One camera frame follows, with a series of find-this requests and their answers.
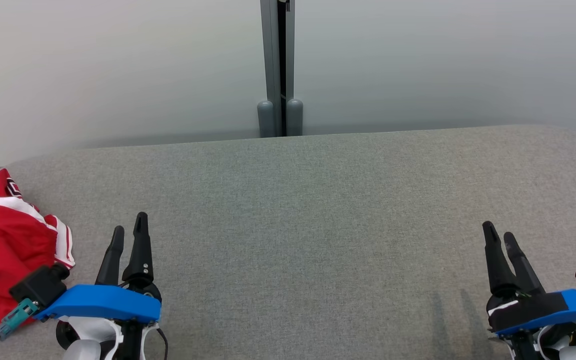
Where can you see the grey metal partition post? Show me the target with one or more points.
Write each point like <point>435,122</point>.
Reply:
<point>274,60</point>

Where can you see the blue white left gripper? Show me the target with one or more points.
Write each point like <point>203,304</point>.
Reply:
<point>108,302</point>

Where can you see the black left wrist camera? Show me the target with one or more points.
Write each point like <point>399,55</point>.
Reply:
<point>40,286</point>

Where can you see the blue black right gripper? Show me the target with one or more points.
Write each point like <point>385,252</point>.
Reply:
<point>533,310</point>

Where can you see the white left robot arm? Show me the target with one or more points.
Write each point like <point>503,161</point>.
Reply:
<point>82,351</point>

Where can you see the red white striped T-shirt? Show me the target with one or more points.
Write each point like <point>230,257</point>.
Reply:
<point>3,235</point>

